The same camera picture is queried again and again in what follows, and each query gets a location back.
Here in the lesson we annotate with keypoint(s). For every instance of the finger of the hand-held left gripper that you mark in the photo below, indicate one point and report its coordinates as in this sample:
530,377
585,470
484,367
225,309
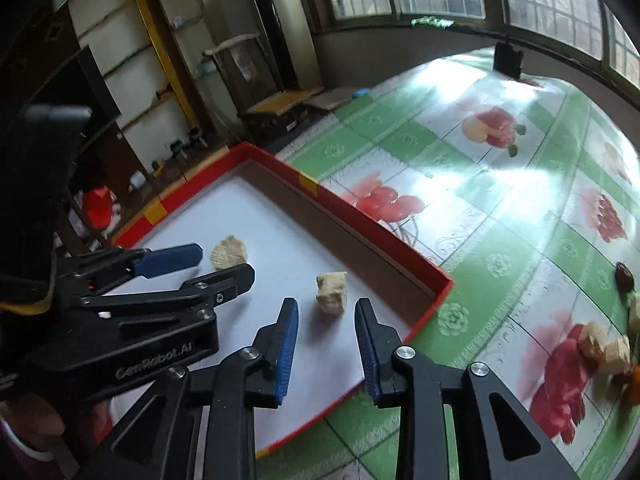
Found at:
225,282
170,260

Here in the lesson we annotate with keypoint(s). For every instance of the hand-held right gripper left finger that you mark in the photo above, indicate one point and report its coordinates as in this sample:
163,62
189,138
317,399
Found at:
286,355

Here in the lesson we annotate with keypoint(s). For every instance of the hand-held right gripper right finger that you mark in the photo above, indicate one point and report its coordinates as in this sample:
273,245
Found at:
369,355

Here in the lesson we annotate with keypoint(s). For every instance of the red cardboard box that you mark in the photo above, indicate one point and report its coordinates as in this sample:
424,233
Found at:
200,220

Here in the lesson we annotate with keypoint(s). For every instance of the white cup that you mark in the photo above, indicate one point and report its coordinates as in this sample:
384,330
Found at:
136,180

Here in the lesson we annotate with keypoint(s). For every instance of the red plastic bag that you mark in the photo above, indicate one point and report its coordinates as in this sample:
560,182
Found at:
97,205

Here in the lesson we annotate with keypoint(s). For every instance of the wooden stool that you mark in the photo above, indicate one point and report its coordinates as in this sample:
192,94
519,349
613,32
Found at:
280,105

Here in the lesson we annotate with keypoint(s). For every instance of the dark wooden cabinet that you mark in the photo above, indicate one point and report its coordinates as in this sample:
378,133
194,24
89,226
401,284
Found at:
50,85

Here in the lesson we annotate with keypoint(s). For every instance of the yellow pipe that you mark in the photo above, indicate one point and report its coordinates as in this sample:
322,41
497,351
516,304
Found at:
165,45

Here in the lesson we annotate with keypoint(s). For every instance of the flat wooden board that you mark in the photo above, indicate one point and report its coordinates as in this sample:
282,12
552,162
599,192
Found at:
336,97

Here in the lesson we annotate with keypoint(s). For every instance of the small blue item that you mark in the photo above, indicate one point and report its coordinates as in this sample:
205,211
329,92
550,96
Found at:
361,93

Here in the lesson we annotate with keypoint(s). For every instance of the dark red dried date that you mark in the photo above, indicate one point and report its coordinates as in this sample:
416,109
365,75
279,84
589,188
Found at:
619,379
623,277

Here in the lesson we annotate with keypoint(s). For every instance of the standing air conditioner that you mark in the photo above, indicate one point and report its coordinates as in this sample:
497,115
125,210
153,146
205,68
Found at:
267,25

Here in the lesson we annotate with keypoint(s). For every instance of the small orange fruit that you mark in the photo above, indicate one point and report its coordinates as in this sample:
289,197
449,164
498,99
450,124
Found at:
635,379

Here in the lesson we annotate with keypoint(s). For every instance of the small black box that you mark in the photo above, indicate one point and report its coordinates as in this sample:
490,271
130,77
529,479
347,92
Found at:
507,59

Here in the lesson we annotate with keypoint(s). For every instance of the green item on windowsill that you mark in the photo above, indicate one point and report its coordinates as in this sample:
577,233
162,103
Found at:
431,21

